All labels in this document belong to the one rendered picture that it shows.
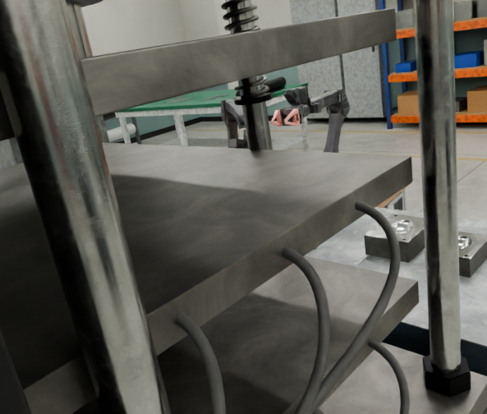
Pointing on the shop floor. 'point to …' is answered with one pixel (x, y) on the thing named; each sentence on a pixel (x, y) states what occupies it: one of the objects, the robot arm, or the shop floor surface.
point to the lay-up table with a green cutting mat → (199, 99)
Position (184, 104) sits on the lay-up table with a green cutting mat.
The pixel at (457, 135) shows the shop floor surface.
